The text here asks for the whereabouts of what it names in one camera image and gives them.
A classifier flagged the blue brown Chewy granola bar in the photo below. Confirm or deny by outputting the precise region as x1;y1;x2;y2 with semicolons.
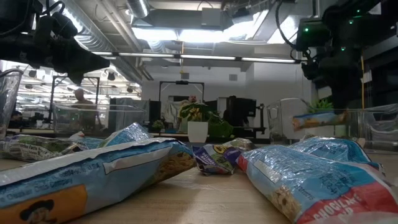
292;110;349;132

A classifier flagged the blue orange-panel granola bar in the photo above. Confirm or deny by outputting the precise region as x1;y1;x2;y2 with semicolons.
0;136;197;224

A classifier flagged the black monitor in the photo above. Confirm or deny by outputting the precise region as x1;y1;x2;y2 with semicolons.
226;96;257;127

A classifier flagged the clear plastic bin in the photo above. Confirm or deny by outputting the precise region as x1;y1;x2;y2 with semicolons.
0;68;24;139
52;102;147;135
266;97;398;155

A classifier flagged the white draped cloth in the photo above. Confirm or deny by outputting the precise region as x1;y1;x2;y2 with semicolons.
164;100;187;130

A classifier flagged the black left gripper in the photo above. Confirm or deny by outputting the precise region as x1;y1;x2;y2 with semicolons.
30;12;111;85

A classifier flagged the black frame stand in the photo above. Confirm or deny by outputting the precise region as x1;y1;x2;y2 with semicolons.
158;80;205;103
49;75;101;125

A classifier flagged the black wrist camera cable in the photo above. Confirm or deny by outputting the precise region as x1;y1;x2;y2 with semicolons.
274;0;312;62

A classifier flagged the spiky plant in white pot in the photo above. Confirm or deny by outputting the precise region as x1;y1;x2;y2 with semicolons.
306;98;349;138

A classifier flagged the broadleaf plant in white pot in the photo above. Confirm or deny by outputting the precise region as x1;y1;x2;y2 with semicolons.
179;101;234;144

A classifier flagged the yellow extension cable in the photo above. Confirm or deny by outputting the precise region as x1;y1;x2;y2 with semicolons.
359;54;365;110

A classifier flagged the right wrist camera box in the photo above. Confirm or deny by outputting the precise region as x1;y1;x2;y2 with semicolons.
295;17;331;52

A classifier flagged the black upright panel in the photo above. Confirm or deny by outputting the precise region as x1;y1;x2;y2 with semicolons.
148;100;162;133

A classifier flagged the green and white granola bar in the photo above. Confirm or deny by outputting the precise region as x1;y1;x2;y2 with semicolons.
0;133;82;163

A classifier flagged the long ceiling light bar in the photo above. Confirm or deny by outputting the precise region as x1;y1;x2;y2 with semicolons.
91;50;302;65

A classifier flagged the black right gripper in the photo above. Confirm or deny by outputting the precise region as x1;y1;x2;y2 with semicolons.
310;52;363;113

